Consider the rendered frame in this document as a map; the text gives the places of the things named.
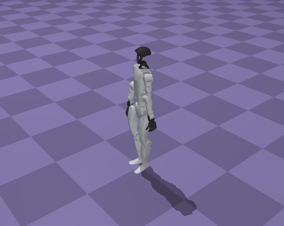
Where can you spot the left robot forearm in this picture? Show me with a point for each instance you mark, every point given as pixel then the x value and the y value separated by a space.
pixel 149 107

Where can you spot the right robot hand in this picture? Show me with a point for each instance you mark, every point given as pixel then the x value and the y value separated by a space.
pixel 128 104

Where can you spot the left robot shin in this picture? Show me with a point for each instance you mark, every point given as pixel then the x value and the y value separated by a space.
pixel 145 151

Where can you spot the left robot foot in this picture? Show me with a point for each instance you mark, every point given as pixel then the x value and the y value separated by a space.
pixel 141 168

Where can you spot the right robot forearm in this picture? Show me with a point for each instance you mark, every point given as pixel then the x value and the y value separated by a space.
pixel 131 96

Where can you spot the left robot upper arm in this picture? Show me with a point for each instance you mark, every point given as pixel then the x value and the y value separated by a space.
pixel 148 79

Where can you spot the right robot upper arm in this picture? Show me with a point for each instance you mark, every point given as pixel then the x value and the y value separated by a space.
pixel 132 83

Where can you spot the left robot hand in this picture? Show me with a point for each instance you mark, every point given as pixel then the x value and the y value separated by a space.
pixel 152 124

